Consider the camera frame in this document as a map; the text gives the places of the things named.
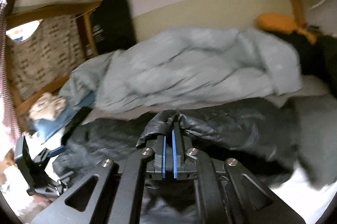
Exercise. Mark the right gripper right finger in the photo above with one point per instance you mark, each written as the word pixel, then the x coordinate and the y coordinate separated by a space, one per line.
pixel 225 191

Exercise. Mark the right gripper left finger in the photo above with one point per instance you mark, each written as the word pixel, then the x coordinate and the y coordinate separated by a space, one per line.
pixel 111 192

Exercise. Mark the black puffer jacket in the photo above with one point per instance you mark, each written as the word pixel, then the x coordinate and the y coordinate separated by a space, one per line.
pixel 292 148

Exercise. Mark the black clothes pile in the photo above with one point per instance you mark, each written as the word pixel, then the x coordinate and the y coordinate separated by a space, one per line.
pixel 317 60

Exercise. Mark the blue quilt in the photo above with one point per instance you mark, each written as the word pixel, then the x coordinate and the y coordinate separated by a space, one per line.
pixel 46 128

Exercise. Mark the beige crumpled cloth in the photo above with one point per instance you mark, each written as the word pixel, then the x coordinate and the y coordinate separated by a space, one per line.
pixel 48 107

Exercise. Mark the grey-green duvet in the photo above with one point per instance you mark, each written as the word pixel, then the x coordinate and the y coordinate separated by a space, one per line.
pixel 187 66

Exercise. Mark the patterned curtain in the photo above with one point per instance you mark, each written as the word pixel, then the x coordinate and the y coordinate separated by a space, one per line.
pixel 52 51

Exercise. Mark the orange pillow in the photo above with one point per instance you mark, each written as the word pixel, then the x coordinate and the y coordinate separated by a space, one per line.
pixel 275 22

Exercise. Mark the wooden bed frame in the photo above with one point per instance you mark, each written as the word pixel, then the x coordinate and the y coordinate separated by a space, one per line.
pixel 152 17

